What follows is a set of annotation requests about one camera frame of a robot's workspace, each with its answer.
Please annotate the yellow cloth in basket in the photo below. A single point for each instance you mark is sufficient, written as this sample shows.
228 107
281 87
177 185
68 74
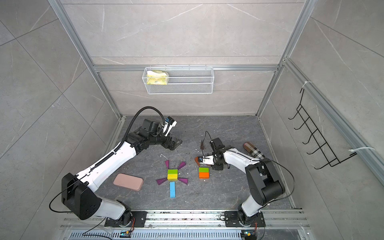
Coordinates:
157 77

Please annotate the pink rounded case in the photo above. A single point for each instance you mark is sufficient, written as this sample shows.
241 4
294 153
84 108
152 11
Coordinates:
129 182

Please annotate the plaid patterned pouch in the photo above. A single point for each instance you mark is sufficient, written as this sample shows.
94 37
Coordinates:
253 151

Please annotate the metal front rail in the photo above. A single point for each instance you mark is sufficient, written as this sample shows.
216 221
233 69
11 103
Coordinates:
290 224

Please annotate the orange block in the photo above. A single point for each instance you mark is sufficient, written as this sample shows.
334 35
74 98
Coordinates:
204 175

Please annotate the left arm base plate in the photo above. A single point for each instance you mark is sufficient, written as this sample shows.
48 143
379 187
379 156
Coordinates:
135 218

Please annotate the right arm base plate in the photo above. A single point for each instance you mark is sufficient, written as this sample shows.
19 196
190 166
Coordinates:
240 219

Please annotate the light blue long block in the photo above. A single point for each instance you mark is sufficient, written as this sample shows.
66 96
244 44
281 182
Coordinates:
172 190

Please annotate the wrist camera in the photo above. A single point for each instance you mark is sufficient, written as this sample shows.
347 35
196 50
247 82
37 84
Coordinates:
209 160
169 124

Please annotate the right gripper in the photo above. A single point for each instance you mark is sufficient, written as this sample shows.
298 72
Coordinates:
215 167

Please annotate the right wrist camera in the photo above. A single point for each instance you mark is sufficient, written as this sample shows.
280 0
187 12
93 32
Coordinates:
209 160

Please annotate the yellow block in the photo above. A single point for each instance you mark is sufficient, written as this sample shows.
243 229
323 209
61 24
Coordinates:
172 177

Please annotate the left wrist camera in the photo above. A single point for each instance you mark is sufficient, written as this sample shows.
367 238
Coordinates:
169 124

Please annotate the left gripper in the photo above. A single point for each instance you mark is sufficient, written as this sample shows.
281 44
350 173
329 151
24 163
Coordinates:
173 145

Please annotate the orange red wedge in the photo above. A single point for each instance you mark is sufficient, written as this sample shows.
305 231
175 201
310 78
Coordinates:
199 161

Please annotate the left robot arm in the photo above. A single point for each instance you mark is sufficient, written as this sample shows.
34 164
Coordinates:
78 191

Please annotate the white wire mesh basket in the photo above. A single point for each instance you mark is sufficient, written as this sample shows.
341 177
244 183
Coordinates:
183 80

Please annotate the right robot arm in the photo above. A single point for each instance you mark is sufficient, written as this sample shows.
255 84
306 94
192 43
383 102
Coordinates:
264 181

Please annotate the black wire hook rack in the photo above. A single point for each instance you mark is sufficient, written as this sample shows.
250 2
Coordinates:
316 136

